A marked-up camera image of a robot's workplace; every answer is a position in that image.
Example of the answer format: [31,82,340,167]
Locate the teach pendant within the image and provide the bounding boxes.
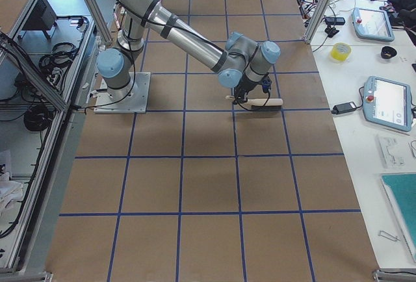
[352,7,395,42]
[363,76,413,132]

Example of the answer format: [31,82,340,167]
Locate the yellow tape roll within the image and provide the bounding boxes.
[330,42,352,62]

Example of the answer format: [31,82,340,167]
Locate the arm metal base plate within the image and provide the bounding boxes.
[94,71,151,114]

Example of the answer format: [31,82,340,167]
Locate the aluminium frame post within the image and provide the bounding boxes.
[304,0,330,44]

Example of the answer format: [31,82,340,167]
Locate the black power adapter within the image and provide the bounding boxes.
[331,101,357,115]

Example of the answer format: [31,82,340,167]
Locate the white hand brush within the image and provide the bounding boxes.
[226,96,283,112]

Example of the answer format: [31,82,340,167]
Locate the small black bowl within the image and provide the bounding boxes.
[380,46,397,60]

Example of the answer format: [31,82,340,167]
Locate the lower teach pendant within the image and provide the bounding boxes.
[363,76,413,132]

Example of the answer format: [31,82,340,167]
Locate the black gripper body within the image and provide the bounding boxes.
[233,75,272,104]

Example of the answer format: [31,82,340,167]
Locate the clear plastic holder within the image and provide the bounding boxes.
[376,135,406,168]

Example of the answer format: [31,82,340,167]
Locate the upper teach pendant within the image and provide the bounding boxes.
[352,7,395,42]

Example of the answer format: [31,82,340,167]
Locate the teal cutting mat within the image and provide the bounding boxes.
[381,173,415,261]

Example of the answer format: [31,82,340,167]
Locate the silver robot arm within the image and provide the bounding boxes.
[99,0,283,107]

